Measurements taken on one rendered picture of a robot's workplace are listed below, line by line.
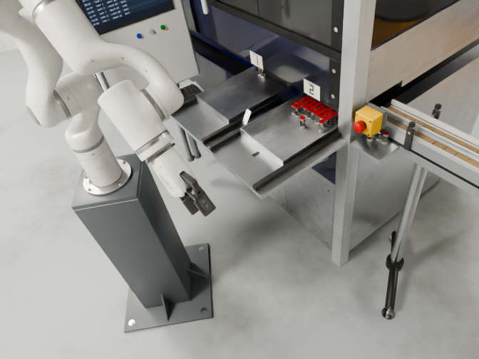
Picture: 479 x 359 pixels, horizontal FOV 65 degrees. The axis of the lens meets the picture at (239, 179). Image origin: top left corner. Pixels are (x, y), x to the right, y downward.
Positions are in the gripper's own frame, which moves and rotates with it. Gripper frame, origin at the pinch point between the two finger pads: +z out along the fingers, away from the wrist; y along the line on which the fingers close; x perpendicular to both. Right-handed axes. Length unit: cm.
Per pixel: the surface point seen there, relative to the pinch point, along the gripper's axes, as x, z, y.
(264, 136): 49, 4, -48
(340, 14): 70, -18, -6
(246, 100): 62, -10, -67
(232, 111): 53, -10, -66
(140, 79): 41, -48, -108
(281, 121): 60, 4, -50
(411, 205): 77, 60, -29
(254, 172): 33, 10, -40
